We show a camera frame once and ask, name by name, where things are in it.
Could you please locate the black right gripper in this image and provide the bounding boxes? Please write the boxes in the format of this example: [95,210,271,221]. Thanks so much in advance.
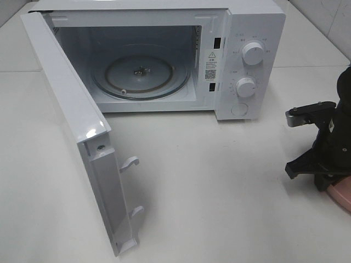
[285,101,350,191]

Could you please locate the pink round plate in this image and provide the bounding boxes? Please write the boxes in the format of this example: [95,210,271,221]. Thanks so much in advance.
[326,176,351,212]

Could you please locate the round door release button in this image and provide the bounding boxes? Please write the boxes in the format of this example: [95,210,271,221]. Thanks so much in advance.
[231,102,248,117]

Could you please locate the white microwave door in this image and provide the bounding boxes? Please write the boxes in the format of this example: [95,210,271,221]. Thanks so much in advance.
[21,12,144,255]

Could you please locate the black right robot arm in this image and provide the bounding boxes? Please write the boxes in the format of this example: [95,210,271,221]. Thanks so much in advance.
[285,68,350,191]

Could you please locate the lower white timer knob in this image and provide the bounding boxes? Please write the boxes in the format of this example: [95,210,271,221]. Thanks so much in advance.
[235,77,256,98]

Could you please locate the upper white power knob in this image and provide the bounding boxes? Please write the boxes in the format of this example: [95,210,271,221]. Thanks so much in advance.
[241,41,265,66]

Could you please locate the white microwave oven body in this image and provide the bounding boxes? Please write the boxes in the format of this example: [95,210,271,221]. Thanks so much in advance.
[26,1,286,121]

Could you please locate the glass microwave turntable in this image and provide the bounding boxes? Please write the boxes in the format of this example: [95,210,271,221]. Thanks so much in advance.
[91,44,190,101]

